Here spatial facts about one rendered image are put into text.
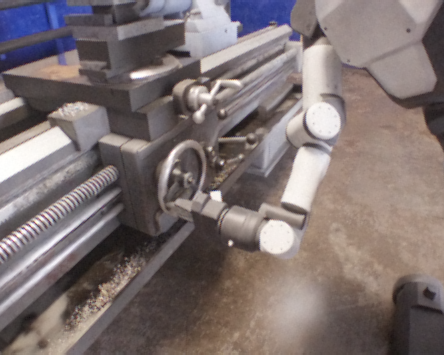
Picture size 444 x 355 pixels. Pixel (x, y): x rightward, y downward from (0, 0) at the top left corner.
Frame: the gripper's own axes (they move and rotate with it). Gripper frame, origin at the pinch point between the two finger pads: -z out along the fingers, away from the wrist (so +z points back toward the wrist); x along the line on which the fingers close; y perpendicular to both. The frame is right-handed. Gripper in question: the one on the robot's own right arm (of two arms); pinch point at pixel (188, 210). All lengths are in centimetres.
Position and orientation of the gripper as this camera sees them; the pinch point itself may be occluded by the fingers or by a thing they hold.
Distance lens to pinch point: 78.8
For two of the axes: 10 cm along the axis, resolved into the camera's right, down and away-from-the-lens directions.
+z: 8.8, 2.4, -4.0
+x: -1.0, -7.4, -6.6
